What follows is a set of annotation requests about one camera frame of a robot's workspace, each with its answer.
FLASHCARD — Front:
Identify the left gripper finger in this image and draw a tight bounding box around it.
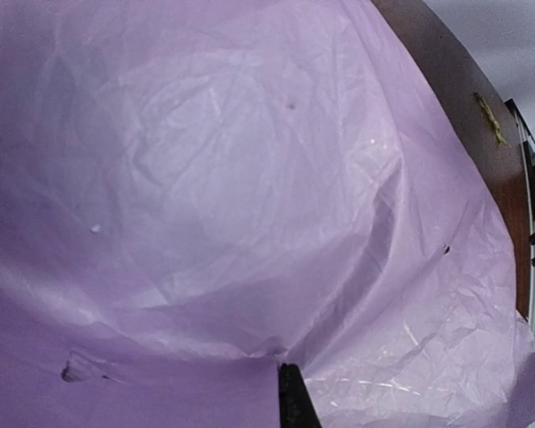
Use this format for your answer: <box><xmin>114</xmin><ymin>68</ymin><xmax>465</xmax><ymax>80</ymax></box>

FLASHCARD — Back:
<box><xmin>278</xmin><ymin>364</ymin><xmax>322</xmax><ymax>428</ymax></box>

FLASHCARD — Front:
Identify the purple pink wrapping paper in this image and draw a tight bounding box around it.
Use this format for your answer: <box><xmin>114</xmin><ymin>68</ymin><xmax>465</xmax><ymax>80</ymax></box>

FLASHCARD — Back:
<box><xmin>0</xmin><ymin>1</ymin><xmax>535</xmax><ymax>427</ymax></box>

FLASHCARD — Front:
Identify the fallen green stem piece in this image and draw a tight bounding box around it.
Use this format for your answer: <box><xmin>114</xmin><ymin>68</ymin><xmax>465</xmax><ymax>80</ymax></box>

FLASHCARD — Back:
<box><xmin>473</xmin><ymin>92</ymin><xmax>507</xmax><ymax>145</ymax></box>

